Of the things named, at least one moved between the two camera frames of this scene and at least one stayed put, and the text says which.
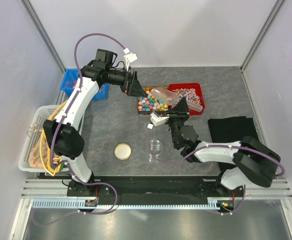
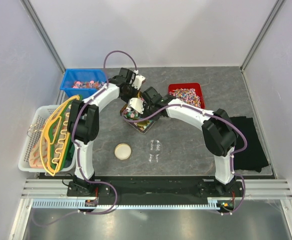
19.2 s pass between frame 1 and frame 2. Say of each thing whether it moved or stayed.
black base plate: stayed
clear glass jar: stayed
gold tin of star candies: moved
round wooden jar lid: stayed
